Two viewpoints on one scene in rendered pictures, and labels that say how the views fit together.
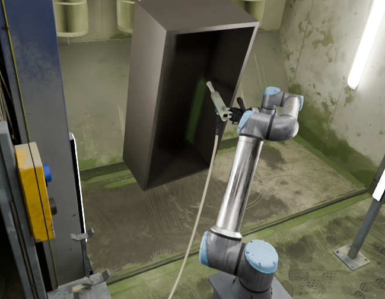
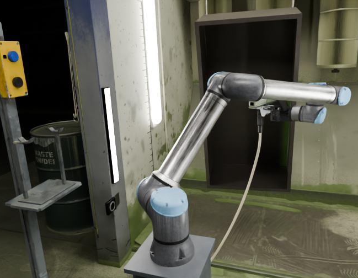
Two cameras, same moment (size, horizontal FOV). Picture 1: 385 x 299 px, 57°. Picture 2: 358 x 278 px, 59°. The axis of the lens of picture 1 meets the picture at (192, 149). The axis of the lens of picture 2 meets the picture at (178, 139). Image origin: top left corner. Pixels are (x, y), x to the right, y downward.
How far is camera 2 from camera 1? 1.48 m
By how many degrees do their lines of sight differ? 49
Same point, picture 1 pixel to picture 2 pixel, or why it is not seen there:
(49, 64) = (87, 30)
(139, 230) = (208, 233)
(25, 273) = (4, 124)
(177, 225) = (244, 243)
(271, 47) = not seen: outside the picture
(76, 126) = not seen: hidden behind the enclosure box
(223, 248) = (148, 186)
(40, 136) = (83, 80)
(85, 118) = not seen: hidden behind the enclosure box
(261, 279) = (155, 221)
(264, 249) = (173, 194)
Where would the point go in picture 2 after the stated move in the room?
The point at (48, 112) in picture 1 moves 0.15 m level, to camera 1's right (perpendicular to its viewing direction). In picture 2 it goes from (87, 64) to (99, 63)
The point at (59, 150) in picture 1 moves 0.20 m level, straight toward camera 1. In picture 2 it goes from (94, 94) to (70, 99)
